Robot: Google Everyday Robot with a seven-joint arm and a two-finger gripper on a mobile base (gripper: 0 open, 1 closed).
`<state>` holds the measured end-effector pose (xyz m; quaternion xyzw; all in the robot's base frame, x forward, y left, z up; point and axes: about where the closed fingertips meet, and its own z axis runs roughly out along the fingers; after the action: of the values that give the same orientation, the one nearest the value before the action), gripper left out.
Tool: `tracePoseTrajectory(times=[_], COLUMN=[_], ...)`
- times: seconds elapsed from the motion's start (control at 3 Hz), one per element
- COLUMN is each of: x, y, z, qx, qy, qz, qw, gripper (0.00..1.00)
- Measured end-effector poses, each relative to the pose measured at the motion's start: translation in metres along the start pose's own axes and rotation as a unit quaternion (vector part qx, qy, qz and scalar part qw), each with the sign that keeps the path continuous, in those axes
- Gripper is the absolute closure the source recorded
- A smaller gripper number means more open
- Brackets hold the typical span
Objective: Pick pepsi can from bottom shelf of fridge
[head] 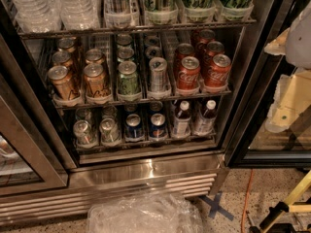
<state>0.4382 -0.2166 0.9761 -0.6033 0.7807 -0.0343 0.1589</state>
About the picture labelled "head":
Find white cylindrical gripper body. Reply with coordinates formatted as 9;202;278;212
264;69;311;133

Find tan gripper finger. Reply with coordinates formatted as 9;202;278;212
264;28;290;55

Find pepsi can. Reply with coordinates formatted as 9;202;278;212
125;114;143;141
150;114;167;139
124;104;138;115
149;101;163;116

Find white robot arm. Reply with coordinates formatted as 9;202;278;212
264;2;311;133

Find right glass fridge door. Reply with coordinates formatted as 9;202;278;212
224;0;310;168

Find middle right coca-cola can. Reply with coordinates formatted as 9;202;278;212
201;41;225;72

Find coca-cola can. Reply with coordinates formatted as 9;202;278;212
201;41;225;72
204;54;231;87
177;56;200;90
190;29;216;47
173;43;195;77

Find front right coca-cola can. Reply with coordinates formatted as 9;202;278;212
204;54;231;87

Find rear coca-cola can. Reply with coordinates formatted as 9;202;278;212
190;29;216;47

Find middle left coca-cola can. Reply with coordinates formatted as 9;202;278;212
173;43;195;77

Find front left coca-cola can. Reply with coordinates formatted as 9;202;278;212
177;56;200;90

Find stainless fridge base grille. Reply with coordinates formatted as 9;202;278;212
0;152;228;226

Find front silver slim can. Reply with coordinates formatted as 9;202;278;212
149;57;167;92

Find silver slim can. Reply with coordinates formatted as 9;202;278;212
144;36;160;48
145;46;162;61
149;57;167;92

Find middle silver slim can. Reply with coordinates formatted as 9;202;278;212
145;46;162;61

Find rear silver slim can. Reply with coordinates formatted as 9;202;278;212
144;36;160;48

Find middle green can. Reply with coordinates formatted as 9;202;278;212
117;47;135;63

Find front green can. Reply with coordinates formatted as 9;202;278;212
118;61;141;95

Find rear green can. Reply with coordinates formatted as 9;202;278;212
116;34;133;48

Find rear left silver can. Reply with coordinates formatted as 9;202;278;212
75;108;94;125

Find rear left gold can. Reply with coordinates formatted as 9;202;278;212
57;37;78;53

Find front left silver can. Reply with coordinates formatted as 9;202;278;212
73;120;94;145

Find right white-cap bottle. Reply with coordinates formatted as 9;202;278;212
193;100;216;135

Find white-cap bottle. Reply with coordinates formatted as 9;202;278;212
173;100;190;137
193;100;216;135

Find left white-cap bottle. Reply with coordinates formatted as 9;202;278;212
173;100;190;137

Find yellow black stand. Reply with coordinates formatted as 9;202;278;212
250;171;311;233

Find blue tape cross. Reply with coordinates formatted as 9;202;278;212
200;191;234;221

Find clear plastic bag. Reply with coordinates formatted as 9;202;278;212
86;193;203;233

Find right clear water bottle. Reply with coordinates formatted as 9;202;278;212
60;0;100;30

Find orange cable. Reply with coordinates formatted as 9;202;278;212
240;168;256;233

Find bottom wire shelf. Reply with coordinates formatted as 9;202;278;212
77;132;216;154

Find wire shelf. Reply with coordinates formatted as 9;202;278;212
17;17;257;40
53;85;232;110
77;132;216;154

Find middle wire shelf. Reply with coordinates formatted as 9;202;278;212
53;85;232;110

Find upper wire shelf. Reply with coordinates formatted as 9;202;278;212
17;17;257;40

